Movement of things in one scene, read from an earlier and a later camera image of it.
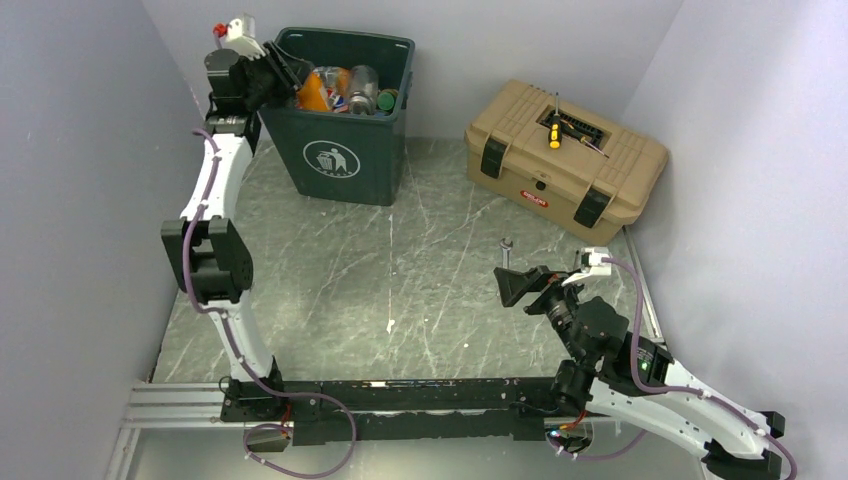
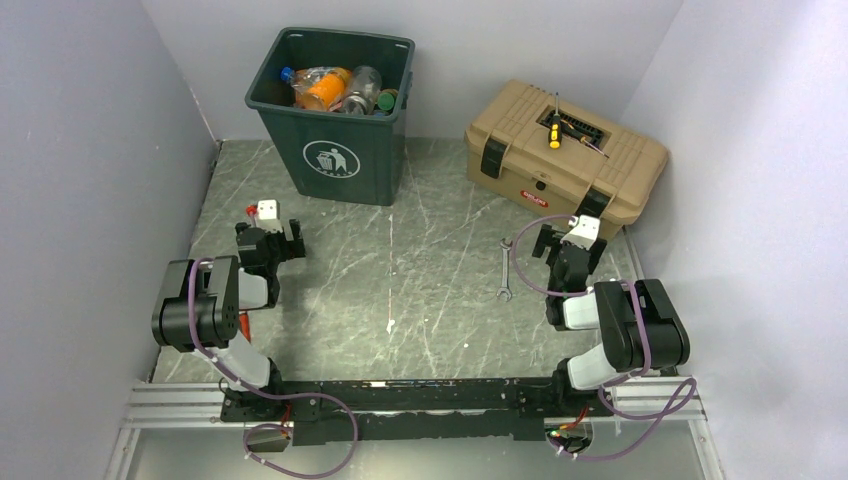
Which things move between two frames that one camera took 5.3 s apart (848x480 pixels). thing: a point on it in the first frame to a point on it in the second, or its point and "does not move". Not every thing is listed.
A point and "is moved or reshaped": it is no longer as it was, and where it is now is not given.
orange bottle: x=310 y=98 is moved or reshaped
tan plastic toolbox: x=591 y=186 does not move
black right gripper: x=513 y=283 to x=548 y=237
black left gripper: x=276 y=53 to x=291 y=248
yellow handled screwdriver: x=555 y=131 does not move
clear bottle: x=363 y=89 does not move
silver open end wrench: x=505 y=253 does not move
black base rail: x=323 y=411 does not move
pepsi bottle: x=329 y=81 to x=301 y=79
